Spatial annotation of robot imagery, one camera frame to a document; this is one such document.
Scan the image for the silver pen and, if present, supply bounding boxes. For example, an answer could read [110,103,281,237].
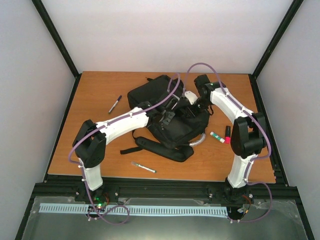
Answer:
[131,161,157,174]

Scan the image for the left black frame post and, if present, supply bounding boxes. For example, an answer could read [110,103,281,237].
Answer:
[31,0,80,79]

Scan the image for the black student backpack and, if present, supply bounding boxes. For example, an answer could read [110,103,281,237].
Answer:
[120,75,211,163]

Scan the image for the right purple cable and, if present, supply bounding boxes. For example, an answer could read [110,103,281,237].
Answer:
[186,62,273,224]

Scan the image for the black aluminium rail base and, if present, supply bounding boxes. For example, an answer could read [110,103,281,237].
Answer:
[31,175,302,206]

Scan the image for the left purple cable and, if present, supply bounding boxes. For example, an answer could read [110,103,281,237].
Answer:
[68,72,181,225]

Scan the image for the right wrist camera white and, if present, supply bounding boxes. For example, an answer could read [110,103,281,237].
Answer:
[184,90,198,105]

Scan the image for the white green glue stick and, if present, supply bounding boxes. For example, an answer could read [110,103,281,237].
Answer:
[210,131,225,143]

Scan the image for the light blue cable duct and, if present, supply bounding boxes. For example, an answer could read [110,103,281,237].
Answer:
[38,203,228,218]

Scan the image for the right black frame post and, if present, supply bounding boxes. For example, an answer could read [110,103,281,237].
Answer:
[252,0,304,80]

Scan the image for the pink black highlighter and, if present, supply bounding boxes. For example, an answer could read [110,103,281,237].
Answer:
[224,125,231,144]

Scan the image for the purple cable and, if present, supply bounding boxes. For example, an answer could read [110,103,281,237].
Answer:
[186,62,273,224]
[68,72,181,225]

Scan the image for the black frame post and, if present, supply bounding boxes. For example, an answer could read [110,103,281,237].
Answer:
[252,0,304,80]
[31,0,80,79]

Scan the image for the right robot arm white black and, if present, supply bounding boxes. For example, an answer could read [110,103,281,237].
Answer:
[194,74,270,202]

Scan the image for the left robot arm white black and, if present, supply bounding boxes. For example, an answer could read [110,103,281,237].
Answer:
[68,100,165,202]

